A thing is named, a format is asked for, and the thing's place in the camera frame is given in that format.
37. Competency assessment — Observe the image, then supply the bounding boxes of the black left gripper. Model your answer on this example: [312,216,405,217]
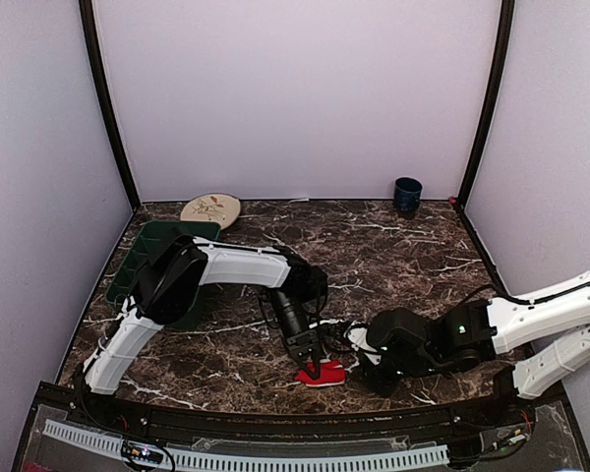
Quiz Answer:
[267,287,322,379]

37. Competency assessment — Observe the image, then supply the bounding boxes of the red Santa Christmas sock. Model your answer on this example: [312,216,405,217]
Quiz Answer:
[294,361,346,387]

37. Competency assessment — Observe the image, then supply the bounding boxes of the green plastic divider tray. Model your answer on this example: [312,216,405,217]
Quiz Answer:
[103,219,223,330]

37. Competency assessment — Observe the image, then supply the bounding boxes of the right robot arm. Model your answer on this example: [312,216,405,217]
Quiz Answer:
[344,269,590,427]

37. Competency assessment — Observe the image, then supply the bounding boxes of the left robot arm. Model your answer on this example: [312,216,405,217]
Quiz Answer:
[78,234,327,429]

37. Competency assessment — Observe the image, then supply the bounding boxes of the dark blue mug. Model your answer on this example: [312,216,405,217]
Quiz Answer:
[393,177,423,219]

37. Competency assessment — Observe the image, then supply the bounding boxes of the beige decorated plate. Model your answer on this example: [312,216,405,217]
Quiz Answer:
[180,194,242,230]

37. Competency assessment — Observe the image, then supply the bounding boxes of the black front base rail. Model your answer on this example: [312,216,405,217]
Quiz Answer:
[71,366,536,443]

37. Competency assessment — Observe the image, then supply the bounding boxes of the white slotted cable duct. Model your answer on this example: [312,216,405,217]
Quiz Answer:
[41,420,449,471]

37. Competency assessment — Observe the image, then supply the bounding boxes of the right black frame post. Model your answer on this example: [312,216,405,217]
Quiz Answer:
[457,0,515,208]

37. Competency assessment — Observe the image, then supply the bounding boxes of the black frame post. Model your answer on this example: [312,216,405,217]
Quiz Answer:
[78,0,142,211]
[457,0,515,208]

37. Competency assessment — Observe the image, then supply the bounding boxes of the left black frame post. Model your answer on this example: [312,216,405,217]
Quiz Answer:
[78,0,142,211]

